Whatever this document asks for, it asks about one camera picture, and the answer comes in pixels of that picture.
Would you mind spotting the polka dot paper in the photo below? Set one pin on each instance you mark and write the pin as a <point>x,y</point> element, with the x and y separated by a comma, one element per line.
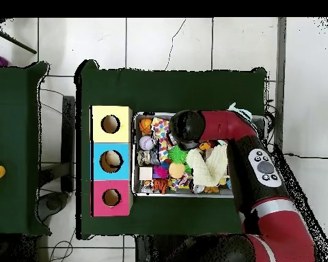
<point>160,129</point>

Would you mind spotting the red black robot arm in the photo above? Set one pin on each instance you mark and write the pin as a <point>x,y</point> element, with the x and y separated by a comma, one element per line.
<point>227,125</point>

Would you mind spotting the clear mesh bin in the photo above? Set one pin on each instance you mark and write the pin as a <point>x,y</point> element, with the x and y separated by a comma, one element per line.
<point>158,194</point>

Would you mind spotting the green spiky ball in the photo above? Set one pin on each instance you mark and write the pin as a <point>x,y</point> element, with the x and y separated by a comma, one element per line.
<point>178,154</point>

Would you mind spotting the white baseball toy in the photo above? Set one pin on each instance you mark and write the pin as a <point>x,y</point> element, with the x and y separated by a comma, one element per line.
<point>146,143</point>

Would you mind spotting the orange basketball toy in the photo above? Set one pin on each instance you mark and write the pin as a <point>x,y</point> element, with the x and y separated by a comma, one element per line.
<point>145,126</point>

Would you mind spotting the peach foam ball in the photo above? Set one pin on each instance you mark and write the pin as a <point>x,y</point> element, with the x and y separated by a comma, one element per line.
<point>176,170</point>

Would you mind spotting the wooden cube block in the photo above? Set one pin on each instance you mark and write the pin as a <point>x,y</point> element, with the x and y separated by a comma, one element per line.
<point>145,173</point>

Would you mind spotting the orange toy brick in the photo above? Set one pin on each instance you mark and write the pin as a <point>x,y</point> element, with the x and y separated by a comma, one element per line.
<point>205,146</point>

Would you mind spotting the tiger plush toy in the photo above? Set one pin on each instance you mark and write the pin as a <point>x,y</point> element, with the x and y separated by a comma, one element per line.
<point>160,185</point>

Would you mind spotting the cream waffle cloth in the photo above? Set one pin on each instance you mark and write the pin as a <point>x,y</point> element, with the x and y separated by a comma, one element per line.
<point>205,169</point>

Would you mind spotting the dark green table cloth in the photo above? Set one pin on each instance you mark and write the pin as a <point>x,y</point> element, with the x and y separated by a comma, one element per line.
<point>125,87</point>

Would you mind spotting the black floor stand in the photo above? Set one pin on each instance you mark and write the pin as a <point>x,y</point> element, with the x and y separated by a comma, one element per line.
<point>68,142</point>

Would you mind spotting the side table green cloth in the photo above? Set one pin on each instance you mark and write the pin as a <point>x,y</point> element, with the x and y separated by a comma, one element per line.
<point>13,122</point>

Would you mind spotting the black tripod leg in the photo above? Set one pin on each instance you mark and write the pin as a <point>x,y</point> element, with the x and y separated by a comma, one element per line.
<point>16,41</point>

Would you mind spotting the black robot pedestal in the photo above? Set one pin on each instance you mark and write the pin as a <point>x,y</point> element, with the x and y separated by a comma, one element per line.
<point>145,251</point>

